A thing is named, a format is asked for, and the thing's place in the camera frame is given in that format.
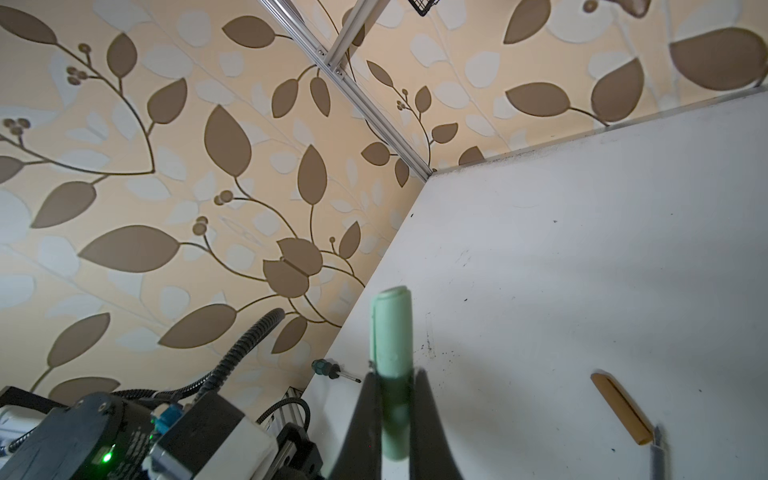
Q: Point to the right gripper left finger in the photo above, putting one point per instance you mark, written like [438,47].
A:
[360,456]

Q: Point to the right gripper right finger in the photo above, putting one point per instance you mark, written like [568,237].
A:
[430,456]

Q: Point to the green pen cap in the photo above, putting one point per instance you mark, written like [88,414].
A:
[391,353]

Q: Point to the orange pen cap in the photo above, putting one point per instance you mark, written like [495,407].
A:
[624,407]

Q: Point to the orange pen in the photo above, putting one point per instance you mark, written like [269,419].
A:
[658,461]

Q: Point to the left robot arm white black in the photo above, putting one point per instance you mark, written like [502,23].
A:
[108,435]

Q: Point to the green handled screwdriver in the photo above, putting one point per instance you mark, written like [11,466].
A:
[331,370]

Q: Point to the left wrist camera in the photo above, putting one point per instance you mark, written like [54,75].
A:
[212,440]

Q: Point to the rear black wire basket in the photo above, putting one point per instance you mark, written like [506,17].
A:
[422,7]

